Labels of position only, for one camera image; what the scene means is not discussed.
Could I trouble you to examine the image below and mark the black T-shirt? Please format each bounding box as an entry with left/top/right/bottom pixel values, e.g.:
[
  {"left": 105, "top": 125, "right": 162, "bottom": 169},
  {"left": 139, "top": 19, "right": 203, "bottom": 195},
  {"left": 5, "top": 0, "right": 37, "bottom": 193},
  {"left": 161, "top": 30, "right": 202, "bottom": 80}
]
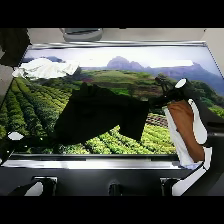
[{"left": 49, "top": 81, "right": 151, "bottom": 146}]

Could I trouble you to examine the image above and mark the brown garment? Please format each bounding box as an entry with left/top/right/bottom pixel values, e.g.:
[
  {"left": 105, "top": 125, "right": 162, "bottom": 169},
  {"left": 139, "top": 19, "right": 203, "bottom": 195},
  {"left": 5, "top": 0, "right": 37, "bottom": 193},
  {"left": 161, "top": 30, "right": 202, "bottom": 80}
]
[{"left": 166, "top": 99, "right": 206, "bottom": 163}]

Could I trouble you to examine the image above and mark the black garment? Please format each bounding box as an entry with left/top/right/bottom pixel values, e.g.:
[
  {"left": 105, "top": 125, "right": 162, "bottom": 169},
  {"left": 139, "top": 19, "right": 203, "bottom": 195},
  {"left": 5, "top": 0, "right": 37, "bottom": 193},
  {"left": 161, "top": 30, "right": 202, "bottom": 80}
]
[{"left": 0, "top": 28, "right": 32, "bottom": 68}]

